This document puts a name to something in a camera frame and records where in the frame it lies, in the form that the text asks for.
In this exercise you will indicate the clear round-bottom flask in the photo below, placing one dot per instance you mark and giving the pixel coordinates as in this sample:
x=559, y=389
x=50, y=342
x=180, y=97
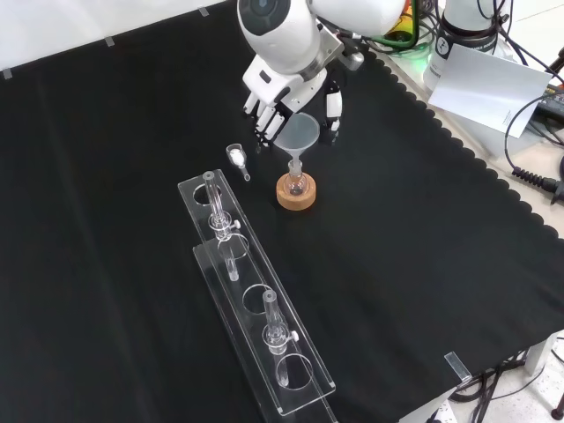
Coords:
x=295, y=185

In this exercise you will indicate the pale board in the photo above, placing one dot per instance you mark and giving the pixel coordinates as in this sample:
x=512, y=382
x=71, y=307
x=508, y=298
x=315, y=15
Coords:
x=489, y=88

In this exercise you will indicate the white bench leg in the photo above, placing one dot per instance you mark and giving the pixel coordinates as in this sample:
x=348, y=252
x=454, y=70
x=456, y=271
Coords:
x=544, y=352

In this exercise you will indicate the clear funnel stand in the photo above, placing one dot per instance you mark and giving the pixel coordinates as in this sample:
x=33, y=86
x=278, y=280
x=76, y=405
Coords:
x=260, y=308

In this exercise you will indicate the clear tape strip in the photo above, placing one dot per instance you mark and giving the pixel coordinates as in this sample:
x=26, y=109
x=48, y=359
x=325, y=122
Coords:
x=6, y=73
x=203, y=12
x=456, y=365
x=109, y=42

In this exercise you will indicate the translucent plastic funnel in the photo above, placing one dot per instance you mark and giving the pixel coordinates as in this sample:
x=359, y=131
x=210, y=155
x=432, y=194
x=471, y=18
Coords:
x=297, y=132

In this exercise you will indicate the black cloth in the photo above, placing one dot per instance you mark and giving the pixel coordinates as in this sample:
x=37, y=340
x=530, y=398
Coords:
x=132, y=176

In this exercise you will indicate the clear weighing funnel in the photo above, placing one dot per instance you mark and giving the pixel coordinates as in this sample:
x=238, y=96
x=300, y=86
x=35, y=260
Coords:
x=235, y=155

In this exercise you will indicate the black electronic box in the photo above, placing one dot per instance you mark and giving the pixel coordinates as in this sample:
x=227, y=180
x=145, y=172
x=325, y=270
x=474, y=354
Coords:
x=553, y=103

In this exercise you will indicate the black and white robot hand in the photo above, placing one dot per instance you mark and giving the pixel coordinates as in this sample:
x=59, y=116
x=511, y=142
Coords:
x=273, y=94

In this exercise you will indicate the yellow stop button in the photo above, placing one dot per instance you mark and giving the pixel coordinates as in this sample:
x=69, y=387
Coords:
x=402, y=24

